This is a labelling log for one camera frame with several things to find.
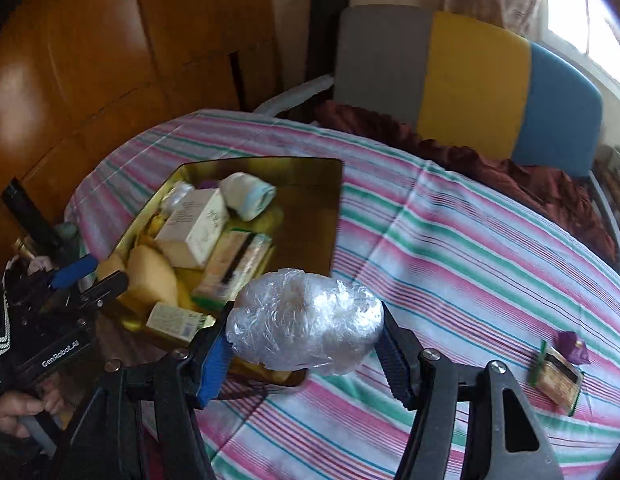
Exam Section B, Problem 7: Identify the wooden wardrobe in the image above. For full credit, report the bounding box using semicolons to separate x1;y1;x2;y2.
0;0;283;221

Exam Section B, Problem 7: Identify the striped bed sheet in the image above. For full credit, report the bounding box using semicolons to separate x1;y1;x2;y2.
65;110;620;480

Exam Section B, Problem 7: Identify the white paper box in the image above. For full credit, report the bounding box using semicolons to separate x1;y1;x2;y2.
155;187;231;268

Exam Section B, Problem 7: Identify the clear plastic bag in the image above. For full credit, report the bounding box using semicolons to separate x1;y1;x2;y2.
225;268;384;376

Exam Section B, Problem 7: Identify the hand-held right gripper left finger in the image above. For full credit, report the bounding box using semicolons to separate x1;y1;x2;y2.
60;302;236;480

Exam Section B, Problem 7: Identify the gold gift box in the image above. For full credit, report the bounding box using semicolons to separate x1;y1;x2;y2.
95;156;345;388

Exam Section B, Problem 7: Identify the green cream carton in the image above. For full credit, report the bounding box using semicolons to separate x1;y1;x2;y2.
146;301;216;348

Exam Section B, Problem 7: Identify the maroon blanket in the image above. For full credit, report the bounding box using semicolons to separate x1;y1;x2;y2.
315;100;618;263

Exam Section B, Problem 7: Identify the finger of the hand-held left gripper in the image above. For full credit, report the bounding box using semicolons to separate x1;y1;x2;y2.
50;255;99;289
80;271;130;311

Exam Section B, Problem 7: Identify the long yellow sponge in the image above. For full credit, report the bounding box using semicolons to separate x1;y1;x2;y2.
125;245;181;313

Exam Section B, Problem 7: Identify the person's left hand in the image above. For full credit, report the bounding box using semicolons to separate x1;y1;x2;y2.
0;377;66;433

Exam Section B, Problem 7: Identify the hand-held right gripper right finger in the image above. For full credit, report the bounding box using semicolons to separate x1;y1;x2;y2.
372;301;566;480

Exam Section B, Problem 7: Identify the black tube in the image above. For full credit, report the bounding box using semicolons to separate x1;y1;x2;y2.
0;182;61;261

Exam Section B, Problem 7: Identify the rice cracker packet green wrapper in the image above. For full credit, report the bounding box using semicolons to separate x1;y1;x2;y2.
529;340;586;416

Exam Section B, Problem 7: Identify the grey yellow blue sofa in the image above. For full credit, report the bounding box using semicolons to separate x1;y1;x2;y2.
252;5;620;261

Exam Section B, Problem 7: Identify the grey green bottle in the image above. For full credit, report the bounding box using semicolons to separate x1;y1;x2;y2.
55;222;81;261

